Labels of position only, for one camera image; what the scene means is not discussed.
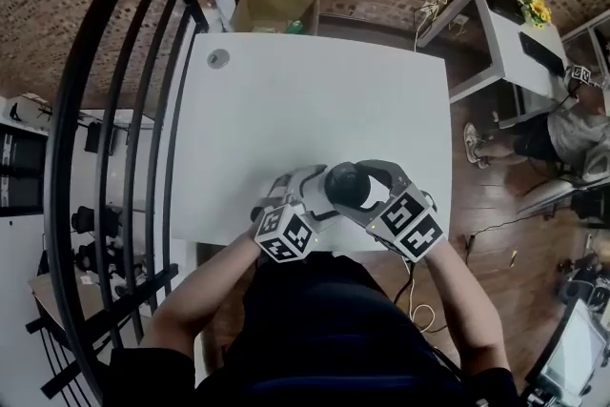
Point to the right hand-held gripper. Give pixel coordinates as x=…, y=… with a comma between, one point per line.
x=410, y=224

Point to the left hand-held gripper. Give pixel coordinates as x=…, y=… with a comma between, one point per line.
x=286, y=231

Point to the black travel cup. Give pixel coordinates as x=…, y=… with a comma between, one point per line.
x=350, y=202

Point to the black travel cup lid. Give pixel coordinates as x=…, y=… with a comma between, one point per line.
x=347, y=178

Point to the person's right forearm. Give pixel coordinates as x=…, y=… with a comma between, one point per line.
x=469, y=305

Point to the person's left forearm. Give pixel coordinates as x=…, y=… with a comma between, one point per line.
x=205, y=291

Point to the person's black shirt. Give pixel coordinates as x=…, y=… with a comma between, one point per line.
x=324, y=338

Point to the brown cardboard box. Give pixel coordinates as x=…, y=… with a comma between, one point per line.
x=271, y=9

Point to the white side table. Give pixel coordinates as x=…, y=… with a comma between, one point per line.
x=505, y=52

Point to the grey office chair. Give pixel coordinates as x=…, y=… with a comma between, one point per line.
x=567, y=188

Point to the black keyboard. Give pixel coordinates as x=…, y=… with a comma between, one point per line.
x=541, y=53

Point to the yellow sunflower decoration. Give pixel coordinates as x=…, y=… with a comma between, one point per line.
x=538, y=12

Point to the computer monitor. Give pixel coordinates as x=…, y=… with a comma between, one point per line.
x=572, y=352

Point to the black metal railing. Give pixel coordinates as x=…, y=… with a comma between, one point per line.
x=71, y=109

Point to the black cabinet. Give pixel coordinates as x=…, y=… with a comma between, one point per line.
x=21, y=169

